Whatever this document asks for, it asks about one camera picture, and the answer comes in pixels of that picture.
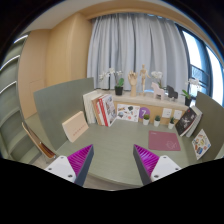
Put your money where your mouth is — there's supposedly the black horse figurine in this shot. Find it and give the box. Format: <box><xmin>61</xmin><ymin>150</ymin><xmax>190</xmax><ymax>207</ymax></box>
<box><xmin>167</xmin><ymin>86</ymin><xmax>178</xmax><ymax>99</ymax></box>

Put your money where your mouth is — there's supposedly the colourful illustrated book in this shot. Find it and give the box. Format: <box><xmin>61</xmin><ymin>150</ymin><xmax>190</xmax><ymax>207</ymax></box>
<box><xmin>192</xmin><ymin>129</ymin><xmax>211</xmax><ymax>160</ymax></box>

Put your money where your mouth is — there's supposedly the illustrated sticker card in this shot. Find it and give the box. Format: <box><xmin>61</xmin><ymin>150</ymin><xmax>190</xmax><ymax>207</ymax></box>
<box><xmin>117</xmin><ymin>104</ymin><xmax>140</xmax><ymax>122</ymax></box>

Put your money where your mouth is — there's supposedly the purple round number card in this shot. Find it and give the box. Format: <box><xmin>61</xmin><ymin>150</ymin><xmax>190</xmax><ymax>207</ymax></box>
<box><xmin>139</xmin><ymin>107</ymin><xmax>150</xmax><ymax>119</ymax></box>

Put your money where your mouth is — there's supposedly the wooden hand model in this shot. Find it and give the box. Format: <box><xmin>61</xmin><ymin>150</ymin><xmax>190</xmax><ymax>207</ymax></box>
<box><xmin>128</xmin><ymin>71</ymin><xmax>138</xmax><ymax>97</ymax></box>

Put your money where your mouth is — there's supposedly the small potted plant middle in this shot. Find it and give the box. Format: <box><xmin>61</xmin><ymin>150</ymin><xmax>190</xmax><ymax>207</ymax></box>
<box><xmin>154</xmin><ymin>115</ymin><xmax>161</xmax><ymax>127</ymax></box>

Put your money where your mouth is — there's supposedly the white orchid behind horse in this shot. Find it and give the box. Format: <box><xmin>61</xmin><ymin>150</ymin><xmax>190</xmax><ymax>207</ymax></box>
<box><xmin>151</xmin><ymin>71</ymin><xmax>163</xmax><ymax>89</ymax></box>

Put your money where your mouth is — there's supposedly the white horse figurine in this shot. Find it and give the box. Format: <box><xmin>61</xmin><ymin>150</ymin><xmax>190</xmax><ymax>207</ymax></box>
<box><xmin>151</xmin><ymin>82</ymin><xmax>165</xmax><ymax>100</ymax></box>

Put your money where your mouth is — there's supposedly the small potted plant right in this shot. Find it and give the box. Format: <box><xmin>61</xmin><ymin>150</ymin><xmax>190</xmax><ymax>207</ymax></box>
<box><xmin>168</xmin><ymin>117</ymin><xmax>175</xmax><ymax>129</ymax></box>

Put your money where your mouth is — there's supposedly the pink mouse pad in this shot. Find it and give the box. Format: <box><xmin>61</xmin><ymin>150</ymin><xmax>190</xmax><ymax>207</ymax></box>
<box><xmin>148</xmin><ymin>131</ymin><xmax>181</xmax><ymax>151</ymax></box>

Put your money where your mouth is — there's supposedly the white book under black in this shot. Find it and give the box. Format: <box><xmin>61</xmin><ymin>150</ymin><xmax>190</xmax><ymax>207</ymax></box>
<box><xmin>185</xmin><ymin>106</ymin><xmax>203</xmax><ymax>137</ymax></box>

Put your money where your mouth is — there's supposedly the small potted plant left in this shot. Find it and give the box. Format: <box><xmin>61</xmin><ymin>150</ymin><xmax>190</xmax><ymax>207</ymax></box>
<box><xmin>143</xmin><ymin>114</ymin><xmax>150</xmax><ymax>125</ymax></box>

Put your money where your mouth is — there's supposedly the grey curtain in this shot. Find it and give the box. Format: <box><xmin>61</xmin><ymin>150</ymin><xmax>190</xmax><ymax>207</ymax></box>
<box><xmin>87</xmin><ymin>13</ymin><xmax>188</xmax><ymax>92</ymax></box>

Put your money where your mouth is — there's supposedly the white orchid black pot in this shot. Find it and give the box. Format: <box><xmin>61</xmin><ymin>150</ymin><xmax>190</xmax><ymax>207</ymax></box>
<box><xmin>99</xmin><ymin>68</ymin><xmax>124</xmax><ymax>96</ymax></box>

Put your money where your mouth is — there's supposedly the red spine book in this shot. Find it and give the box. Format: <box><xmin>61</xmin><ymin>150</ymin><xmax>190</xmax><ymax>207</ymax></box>
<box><xmin>91</xmin><ymin>94</ymin><xmax>105</xmax><ymax>126</ymax></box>

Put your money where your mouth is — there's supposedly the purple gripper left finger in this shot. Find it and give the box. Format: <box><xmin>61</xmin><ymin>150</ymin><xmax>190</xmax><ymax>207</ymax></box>
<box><xmin>46</xmin><ymin>145</ymin><xmax>94</xmax><ymax>186</ymax></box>

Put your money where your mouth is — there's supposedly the small potted plant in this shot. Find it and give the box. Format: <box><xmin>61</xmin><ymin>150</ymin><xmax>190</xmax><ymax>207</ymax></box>
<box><xmin>154</xmin><ymin>115</ymin><xmax>161</xmax><ymax>127</ymax></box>
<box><xmin>143</xmin><ymin>114</ymin><xmax>150</xmax><ymax>125</ymax></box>
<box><xmin>168</xmin><ymin>117</ymin><xmax>175</xmax><ymax>129</ymax></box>

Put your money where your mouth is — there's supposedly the white card on ledge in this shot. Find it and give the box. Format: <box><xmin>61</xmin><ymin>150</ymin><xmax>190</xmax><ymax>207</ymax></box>
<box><xmin>162</xmin><ymin>108</ymin><xmax>172</xmax><ymax>118</ymax></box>

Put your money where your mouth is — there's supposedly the wooden mannequin figure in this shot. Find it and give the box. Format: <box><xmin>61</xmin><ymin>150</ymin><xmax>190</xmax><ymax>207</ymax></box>
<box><xmin>139</xmin><ymin>65</ymin><xmax>149</xmax><ymax>93</ymax></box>

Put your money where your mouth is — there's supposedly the white red cover book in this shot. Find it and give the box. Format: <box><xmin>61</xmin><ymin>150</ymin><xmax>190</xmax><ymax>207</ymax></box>
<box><xmin>99</xmin><ymin>94</ymin><xmax>117</xmax><ymax>127</ymax></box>

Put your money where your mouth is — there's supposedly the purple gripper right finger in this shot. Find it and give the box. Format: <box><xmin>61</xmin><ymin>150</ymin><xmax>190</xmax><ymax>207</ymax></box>
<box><xmin>133</xmin><ymin>145</ymin><xmax>181</xmax><ymax>185</ymax></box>

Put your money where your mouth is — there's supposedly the white orchid right pot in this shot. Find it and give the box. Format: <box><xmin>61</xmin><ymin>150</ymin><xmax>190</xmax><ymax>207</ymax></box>
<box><xmin>182</xmin><ymin>78</ymin><xmax>201</xmax><ymax>106</ymax></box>

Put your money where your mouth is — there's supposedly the black cover book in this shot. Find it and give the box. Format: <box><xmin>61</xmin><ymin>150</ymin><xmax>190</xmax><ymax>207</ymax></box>
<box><xmin>175</xmin><ymin>107</ymin><xmax>197</xmax><ymax>136</ymax></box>

